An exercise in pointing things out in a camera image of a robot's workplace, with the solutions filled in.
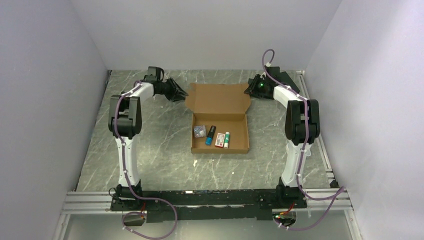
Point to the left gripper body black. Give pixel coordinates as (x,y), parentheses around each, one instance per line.
(165,88)

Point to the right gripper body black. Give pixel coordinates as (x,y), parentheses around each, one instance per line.
(259,88)

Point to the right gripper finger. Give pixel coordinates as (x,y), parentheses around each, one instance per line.
(255,82)
(254,92)

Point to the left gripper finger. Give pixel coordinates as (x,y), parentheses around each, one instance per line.
(175,88)
(177,95)

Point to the brown cardboard box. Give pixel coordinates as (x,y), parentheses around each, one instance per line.
(225,107)

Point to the green white glue stick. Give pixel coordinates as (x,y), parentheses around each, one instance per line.
(226,140)

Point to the blue capped marker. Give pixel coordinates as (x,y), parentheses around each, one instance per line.
(210,135)

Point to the red staples box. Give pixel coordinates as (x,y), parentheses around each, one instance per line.
(220,140)

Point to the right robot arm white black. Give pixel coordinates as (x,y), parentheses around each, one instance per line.
(302,126)

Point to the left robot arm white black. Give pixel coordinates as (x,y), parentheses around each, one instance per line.
(125,123)

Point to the black foam block far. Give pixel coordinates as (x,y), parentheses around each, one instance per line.
(285,79)

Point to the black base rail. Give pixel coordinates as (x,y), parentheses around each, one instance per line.
(168,205)

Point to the aluminium frame rail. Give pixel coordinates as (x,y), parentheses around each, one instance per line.
(87,203)

